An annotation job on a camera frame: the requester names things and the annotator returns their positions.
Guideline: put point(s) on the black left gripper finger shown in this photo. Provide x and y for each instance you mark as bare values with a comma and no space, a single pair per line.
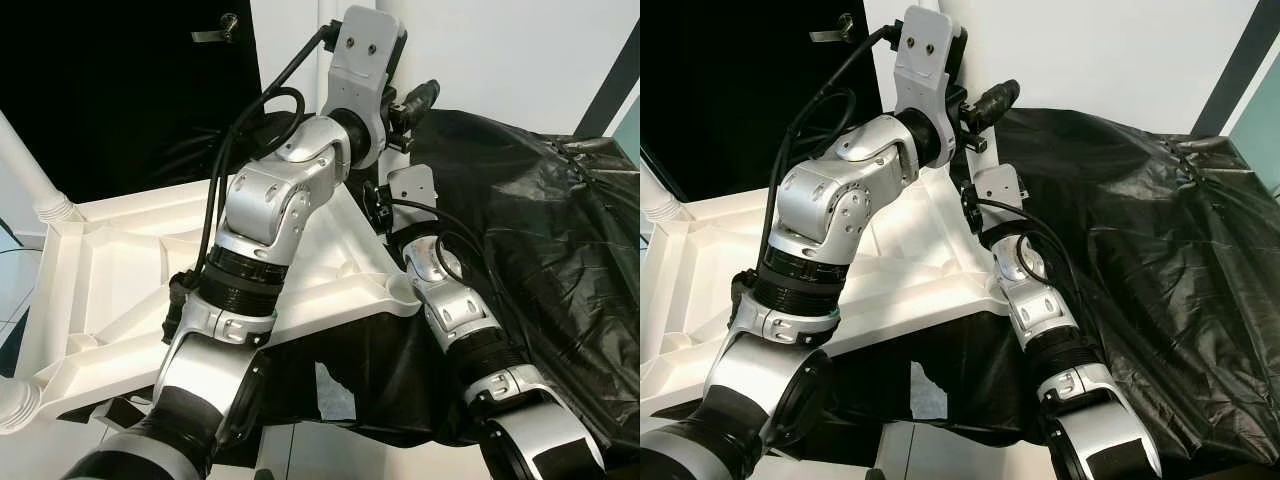
420,97
995,100

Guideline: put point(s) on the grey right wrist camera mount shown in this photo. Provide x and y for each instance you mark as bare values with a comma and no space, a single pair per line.
412,190
998,190

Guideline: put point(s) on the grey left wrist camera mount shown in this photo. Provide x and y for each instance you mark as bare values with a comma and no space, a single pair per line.
365,60
928,60

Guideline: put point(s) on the teal glass panel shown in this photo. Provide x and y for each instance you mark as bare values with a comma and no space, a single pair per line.
1260,135
630,130

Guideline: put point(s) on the black plastic cover sheet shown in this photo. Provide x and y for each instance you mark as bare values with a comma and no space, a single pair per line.
560,250
1180,270

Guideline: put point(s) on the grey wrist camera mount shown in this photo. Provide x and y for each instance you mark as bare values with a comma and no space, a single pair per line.
998,190
928,60
365,60
412,190

